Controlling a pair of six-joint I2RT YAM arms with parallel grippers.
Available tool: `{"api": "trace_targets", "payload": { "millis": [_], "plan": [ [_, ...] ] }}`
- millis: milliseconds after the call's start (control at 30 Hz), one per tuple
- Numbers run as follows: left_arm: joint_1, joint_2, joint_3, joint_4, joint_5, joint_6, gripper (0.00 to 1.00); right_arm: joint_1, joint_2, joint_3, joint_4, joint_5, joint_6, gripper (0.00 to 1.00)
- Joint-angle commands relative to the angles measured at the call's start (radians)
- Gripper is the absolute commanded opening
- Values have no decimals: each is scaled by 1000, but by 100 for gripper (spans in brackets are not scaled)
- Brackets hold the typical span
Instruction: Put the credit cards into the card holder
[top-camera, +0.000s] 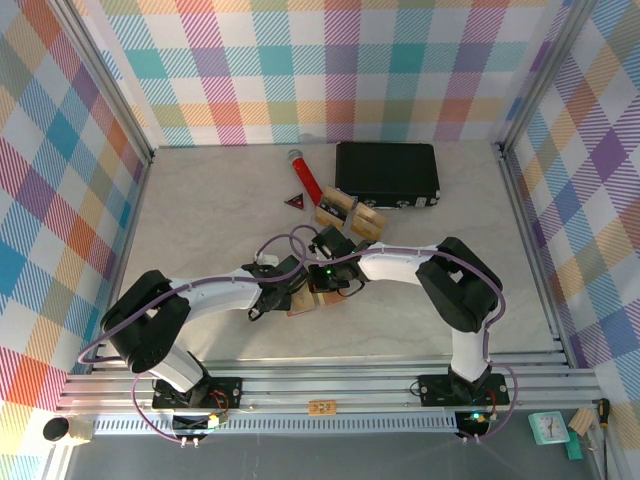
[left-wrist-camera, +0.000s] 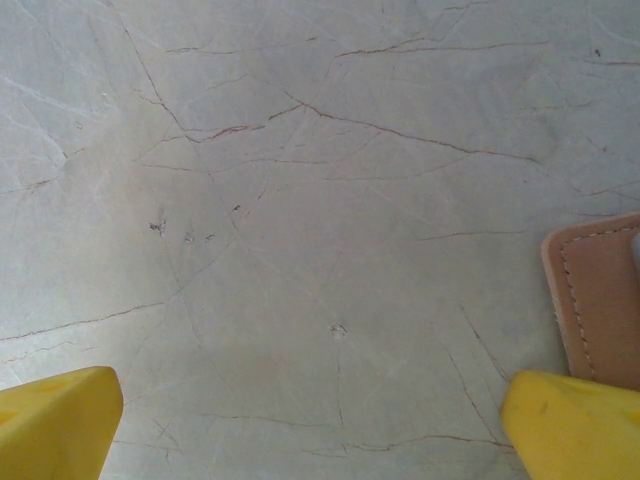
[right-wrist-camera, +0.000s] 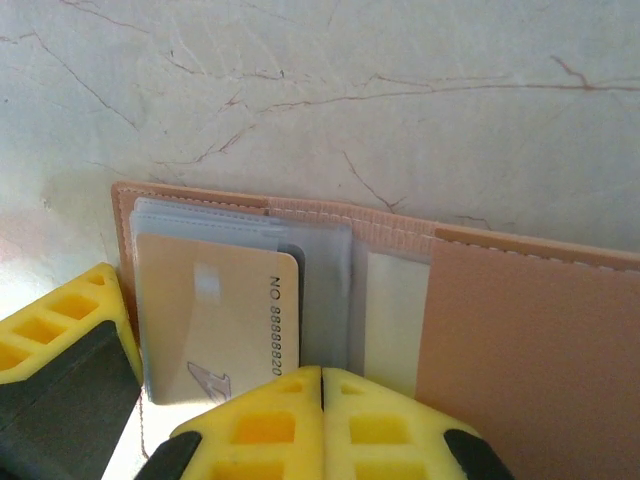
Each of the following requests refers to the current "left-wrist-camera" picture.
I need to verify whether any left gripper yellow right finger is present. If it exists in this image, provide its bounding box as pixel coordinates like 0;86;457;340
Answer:
500;368;640;480

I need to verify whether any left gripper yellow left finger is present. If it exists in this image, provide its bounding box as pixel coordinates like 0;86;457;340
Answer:
0;365;125;480

